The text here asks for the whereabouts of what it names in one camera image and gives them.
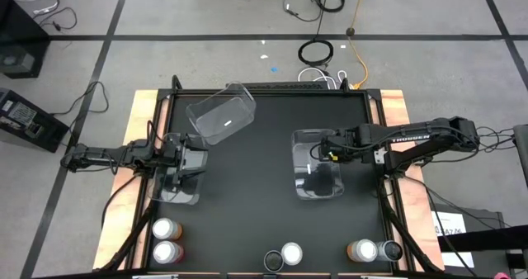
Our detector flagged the orange extension cable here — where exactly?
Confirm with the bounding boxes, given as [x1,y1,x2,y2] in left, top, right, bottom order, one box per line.
[347,0,370,90]

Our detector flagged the grey post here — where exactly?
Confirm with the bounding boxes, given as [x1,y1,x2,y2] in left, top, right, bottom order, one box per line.
[512,124,528,189]

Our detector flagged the white paper sheet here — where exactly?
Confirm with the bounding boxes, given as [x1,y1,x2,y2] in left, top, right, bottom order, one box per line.
[441,250,475,268]

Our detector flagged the black equipment box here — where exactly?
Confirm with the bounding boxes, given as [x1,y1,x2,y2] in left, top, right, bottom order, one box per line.
[428,202,528,279]

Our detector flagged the white floor cable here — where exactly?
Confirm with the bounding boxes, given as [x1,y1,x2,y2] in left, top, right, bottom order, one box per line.
[14,0,61,16]

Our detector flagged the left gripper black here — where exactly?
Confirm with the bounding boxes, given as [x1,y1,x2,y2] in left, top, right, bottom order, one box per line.
[163,132,209,186]

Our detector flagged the white printed label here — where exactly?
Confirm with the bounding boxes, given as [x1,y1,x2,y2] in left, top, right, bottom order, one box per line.
[431,210,467,236]

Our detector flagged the black computer box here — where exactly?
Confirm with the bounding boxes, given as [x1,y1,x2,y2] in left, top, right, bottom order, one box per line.
[0,87,70,154]

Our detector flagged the orange spice jar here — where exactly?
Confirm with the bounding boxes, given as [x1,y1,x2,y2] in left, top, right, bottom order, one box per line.
[346,239,379,263]

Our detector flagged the black cable beside table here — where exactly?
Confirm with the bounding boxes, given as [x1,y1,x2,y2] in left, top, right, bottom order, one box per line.
[101,173,141,230]

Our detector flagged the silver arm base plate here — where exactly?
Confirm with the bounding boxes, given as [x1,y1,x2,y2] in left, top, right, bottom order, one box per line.
[373,145,388,165]

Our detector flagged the thin black floor cable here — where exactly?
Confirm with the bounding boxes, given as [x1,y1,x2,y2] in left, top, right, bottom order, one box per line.
[31,6,78,32]

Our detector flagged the black diagonal frame strut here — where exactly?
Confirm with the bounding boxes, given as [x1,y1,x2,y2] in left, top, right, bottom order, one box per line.
[107,200,156,272]
[377,179,434,274]

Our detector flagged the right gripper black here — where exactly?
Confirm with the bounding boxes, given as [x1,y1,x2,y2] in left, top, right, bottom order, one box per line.
[319,128,361,164]

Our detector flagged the black cable white connector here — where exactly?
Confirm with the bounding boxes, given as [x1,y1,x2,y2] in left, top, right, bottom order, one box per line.
[282,0,331,23]

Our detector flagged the black power strip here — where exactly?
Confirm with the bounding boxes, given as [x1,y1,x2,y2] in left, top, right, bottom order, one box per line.
[225,81,323,92]

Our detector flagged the black computer cable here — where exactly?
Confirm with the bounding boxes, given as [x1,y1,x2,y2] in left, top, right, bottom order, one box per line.
[49,80,111,117]

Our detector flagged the clear plastic bin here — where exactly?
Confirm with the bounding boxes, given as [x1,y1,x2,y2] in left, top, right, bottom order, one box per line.
[290,128,346,201]
[185,81,257,146]
[147,132,209,206]

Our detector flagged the black cabinet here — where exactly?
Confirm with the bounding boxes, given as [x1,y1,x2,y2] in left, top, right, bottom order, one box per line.
[0,0,51,80]

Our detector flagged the white looped cable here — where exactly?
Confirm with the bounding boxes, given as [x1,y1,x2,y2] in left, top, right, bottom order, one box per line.
[296,66,348,90]

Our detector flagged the black arm supply cables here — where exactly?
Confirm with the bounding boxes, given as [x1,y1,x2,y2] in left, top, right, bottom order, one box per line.
[453,125,516,154]

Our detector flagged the black table frame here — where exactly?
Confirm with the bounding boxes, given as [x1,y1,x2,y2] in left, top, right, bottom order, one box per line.
[146,74,403,277]

